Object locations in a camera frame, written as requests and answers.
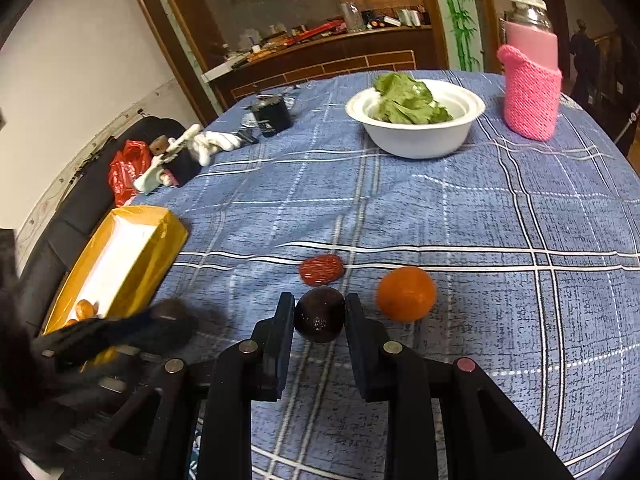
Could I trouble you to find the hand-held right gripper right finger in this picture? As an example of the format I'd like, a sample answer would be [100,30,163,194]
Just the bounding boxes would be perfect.
[345,292,576,480]

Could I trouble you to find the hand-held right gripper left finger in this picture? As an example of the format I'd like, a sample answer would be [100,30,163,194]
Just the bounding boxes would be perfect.
[70,291,296,480]

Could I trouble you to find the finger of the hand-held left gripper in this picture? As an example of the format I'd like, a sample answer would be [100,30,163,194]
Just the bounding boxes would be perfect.
[32,305,166,366]

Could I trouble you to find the dark purple passion fruit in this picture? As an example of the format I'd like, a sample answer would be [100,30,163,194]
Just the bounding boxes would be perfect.
[293,287,347,344]

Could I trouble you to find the yellow taped cardboard box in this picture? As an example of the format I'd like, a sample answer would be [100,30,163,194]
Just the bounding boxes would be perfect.
[42,205,190,341]

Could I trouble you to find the smooth orange tangerine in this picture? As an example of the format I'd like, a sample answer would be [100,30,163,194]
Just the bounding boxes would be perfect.
[376,266,437,323]

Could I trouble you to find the wrinkled red date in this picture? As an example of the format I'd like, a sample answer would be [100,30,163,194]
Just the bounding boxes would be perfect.
[299,255,346,286]

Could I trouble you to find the black leather sofa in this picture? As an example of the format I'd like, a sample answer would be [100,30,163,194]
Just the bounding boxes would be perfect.
[15,117,188,331]

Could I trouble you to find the blue plaid tablecloth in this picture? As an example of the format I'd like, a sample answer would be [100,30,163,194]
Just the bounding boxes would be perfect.
[115,69,640,480]

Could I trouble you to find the red plastic bag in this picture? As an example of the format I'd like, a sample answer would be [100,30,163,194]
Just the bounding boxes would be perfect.
[108,141,153,207]

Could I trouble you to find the white bowl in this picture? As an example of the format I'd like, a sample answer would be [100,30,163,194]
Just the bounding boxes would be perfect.
[345,79,487,160]

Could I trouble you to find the black cylindrical container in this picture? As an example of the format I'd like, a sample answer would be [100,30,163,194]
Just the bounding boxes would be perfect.
[252,95,293,137]

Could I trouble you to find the green lettuce leaves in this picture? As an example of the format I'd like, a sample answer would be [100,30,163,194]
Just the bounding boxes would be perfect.
[372,72,453,126]

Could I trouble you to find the wooden counter cabinet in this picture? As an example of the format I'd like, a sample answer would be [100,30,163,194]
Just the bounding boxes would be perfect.
[122,0,451,111]

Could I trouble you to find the pink knitted sleeve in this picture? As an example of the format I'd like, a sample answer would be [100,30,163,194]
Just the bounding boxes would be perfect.
[496,44,564,141]

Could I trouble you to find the long red box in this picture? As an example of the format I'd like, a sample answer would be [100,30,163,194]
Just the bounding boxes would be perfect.
[292,20,348,41]

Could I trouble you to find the pink steel-capped bottle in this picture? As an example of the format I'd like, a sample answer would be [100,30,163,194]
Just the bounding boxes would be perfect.
[504,0,560,71]

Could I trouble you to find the bamboo wall painting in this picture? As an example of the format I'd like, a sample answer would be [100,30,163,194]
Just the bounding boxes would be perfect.
[430,0,483,72]

